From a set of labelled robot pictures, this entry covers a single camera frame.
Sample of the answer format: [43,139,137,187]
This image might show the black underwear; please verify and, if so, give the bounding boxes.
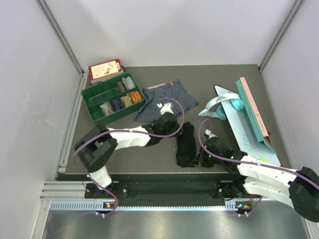
[176,122,196,168]

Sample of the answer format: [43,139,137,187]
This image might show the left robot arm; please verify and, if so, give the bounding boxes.
[72,112,182,198]

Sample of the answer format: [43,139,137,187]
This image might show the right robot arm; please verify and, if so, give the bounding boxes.
[193,130,319,223]

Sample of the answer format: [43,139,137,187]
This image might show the striped blue boxer shorts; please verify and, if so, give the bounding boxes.
[133,79,198,123]

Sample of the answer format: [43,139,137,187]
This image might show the orange rolled sock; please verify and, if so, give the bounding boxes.
[130,91,143,103]

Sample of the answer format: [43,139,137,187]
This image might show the mustard rolled sock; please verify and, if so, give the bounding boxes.
[120,96,133,108]

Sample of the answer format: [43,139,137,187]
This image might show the light blue tablet board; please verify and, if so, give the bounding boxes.
[220,100,281,166]

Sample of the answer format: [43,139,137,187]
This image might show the navy rolled sock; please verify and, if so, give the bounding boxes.
[111,97,124,112]

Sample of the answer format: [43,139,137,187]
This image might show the grey rolled sock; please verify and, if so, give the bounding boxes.
[122,77,135,90]

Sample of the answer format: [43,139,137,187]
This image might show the brown rolled sock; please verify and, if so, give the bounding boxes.
[114,81,127,94]

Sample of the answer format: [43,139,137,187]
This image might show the beige rolled sock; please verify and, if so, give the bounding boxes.
[100,101,114,117]

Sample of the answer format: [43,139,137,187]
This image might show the green compartment tray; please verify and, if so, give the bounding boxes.
[81,72,145,124]

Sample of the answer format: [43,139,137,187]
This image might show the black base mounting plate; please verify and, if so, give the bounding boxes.
[84,174,250,201]

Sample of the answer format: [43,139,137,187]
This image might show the teal and pink book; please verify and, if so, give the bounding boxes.
[236,77,275,151]

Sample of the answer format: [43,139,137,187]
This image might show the red and cream book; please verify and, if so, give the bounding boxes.
[88,59,124,85]

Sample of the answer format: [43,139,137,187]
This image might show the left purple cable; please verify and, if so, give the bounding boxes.
[72,97,185,217]

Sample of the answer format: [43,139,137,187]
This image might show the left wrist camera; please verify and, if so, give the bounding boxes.
[157,103,174,115]

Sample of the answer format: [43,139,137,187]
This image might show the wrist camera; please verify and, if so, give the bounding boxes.
[204,129,217,139]
[157,103,174,115]

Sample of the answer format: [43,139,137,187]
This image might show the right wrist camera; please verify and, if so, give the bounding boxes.
[204,129,217,139]

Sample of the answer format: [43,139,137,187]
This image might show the white slotted cable duct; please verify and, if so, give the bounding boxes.
[49,200,250,212]

